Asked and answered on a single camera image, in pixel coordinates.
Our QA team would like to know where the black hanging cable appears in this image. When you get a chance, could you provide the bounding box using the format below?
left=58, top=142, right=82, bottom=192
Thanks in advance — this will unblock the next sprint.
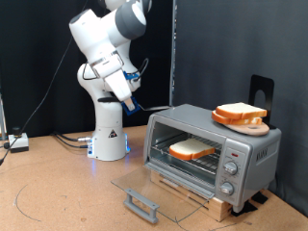
left=0, top=0, right=90, bottom=166

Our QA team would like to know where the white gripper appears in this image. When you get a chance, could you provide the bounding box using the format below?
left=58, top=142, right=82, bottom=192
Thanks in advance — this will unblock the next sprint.
left=103, top=68, right=136, bottom=111

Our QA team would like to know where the glass oven door with handle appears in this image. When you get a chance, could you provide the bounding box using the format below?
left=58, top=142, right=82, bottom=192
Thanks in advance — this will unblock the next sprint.
left=111, top=161, right=216, bottom=224

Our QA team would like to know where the spatula with blue grip block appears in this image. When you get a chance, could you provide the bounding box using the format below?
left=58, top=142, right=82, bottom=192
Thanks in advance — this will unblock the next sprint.
left=97, top=95, right=171, bottom=117

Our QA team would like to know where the black base cable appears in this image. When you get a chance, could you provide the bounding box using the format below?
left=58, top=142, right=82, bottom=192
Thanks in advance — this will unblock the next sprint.
left=51, top=130, right=94, bottom=143
left=55, top=134, right=90, bottom=149

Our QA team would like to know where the black wedge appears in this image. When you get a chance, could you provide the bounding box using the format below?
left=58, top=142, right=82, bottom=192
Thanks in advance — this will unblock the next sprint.
left=230, top=199, right=259, bottom=218

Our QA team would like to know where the metal pole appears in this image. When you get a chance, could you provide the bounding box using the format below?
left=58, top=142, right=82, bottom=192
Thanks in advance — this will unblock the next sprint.
left=168, top=0, right=179, bottom=109

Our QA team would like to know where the silver oven knob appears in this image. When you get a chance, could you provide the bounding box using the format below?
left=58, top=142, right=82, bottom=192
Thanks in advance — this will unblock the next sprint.
left=223, top=160, right=239, bottom=176
left=218, top=181, right=235, bottom=196

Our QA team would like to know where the emergency stop button box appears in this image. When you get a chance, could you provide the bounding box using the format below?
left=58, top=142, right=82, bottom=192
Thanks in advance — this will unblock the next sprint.
left=8, top=126, right=30, bottom=153

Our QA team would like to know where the black backdrop curtain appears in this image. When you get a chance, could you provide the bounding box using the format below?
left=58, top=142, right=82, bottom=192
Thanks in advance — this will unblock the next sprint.
left=0, top=0, right=176, bottom=139

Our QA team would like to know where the round wooden board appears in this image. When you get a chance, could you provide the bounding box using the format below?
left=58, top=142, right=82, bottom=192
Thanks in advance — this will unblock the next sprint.
left=220, top=121, right=270, bottom=137

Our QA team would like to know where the grey backdrop curtain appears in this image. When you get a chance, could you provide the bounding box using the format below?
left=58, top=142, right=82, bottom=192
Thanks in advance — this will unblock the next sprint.
left=174, top=0, right=308, bottom=218

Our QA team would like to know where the wrist camera on blue mount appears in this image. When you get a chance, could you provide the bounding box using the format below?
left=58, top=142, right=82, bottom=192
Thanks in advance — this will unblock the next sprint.
left=123, top=70, right=142, bottom=91

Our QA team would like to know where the metal frame leg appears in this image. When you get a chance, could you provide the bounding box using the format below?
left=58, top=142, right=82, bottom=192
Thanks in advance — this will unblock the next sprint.
left=0, top=92, right=7, bottom=141

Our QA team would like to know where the silver toaster oven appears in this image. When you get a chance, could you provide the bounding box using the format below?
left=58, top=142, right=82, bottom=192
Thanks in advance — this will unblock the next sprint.
left=142, top=103, right=283, bottom=214

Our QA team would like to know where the white bread slice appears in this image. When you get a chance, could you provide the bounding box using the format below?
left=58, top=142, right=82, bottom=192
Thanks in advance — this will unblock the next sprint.
left=211, top=110, right=264, bottom=126
left=215, top=101, right=268, bottom=120
left=168, top=138, right=216, bottom=162

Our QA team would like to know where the black metal bookend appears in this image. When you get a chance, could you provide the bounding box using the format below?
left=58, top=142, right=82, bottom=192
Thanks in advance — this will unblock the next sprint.
left=249, top=74, right=278, bottom=130

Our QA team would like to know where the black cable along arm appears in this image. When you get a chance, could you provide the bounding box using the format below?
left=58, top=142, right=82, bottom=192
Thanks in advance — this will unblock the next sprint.
left=81, top=57, right=150, bottom=81

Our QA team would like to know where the wooden block under oven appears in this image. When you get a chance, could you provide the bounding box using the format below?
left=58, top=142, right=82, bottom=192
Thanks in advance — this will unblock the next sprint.
left=150, top=169, right=234, bottom=222

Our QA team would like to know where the wire oven rack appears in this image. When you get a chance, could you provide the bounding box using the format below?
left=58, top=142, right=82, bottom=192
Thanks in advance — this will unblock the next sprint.
left=150, top=132, right=223, bottom=176

